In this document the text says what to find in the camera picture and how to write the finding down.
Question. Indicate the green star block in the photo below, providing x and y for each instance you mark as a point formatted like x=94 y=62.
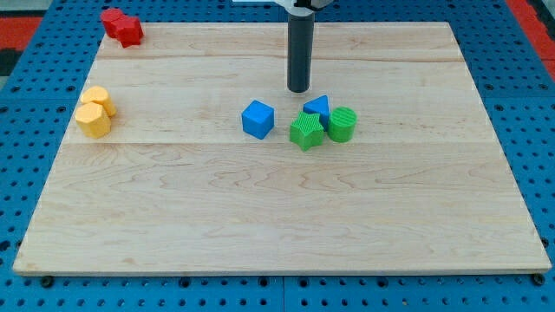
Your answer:
x=306 y=131

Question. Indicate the blue cube block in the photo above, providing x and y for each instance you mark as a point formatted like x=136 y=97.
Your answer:
x=258 y=119

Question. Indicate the blue triangle block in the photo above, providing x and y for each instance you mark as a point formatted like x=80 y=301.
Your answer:
x=320 y=106

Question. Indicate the green cylinder block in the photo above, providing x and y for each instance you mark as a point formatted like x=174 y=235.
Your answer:
x=342 y=123

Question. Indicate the wooden board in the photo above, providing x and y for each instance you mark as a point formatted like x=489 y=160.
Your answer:
x=177 y=188

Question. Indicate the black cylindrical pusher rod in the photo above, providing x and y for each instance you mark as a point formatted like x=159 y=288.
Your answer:
x=300 y=39

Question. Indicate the yellow hexagon block front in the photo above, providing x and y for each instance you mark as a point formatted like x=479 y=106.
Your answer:
x=93 y=120

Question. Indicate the yellow block rear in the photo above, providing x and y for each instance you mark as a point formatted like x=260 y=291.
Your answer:
x=101 y=96

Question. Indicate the red block front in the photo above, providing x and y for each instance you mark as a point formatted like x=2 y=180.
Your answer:
x=128 y=31

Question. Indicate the red block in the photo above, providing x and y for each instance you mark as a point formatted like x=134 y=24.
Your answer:
x=111 y=19
x=128 y=31

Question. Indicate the red block rear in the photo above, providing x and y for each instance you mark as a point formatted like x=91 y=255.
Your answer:
x=111 y=19

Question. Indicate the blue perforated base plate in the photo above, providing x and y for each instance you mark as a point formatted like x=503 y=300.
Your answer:
x=509 y=69

